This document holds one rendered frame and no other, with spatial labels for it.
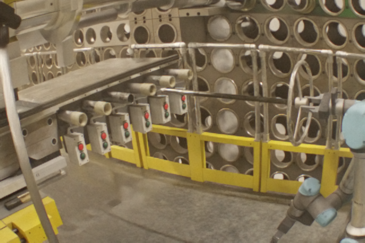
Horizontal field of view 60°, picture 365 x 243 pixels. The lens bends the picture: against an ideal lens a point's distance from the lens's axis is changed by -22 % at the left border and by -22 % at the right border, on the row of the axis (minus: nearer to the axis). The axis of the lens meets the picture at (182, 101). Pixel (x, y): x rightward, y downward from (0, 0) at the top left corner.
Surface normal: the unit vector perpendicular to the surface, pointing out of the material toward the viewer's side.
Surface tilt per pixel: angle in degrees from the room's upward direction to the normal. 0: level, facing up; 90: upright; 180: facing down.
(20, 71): 90
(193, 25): 90
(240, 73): 90
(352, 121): 83
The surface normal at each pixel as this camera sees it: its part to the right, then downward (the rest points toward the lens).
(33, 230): 0.81, 0.08
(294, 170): -0.58, 0.28
